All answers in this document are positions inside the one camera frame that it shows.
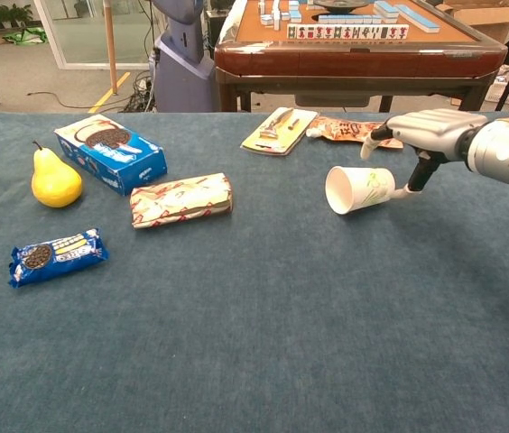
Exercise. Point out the green bag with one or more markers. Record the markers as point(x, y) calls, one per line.
point(25, 36)

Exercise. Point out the small blue Oreo packet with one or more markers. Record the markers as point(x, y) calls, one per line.
point(56, 261)

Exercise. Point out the blue table cloth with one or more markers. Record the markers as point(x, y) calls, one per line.
point(254, 293)

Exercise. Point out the red patterned wrapped pack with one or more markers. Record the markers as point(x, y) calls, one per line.
point(181, 199)

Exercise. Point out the orange snack pouch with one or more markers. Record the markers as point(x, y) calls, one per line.
point(349, 131)

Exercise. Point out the blue Oreo cookie box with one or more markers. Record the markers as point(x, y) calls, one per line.
point(110, 153)

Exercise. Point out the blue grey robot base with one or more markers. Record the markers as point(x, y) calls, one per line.
point(182, 58)

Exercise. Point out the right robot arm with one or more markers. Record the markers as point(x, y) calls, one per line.
point(507, 151)

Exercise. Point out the brown mahjong table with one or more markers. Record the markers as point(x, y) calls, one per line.
point(358, 58)

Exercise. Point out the wooden pole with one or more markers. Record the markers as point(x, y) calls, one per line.
point(110, 47)

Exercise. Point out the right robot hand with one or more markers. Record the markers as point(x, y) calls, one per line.
point(430, 135)

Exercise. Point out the white paper cup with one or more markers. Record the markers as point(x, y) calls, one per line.
point(358, 189)

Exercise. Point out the yellow pear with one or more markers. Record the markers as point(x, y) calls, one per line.
point(55, 179)

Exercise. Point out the row of mahjong tiles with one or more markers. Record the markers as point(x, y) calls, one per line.
point(347, 31)

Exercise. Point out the cardboard box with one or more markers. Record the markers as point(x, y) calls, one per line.
point(484, 20)

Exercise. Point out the razor in blister pack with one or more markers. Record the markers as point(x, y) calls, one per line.
point(279, 131)

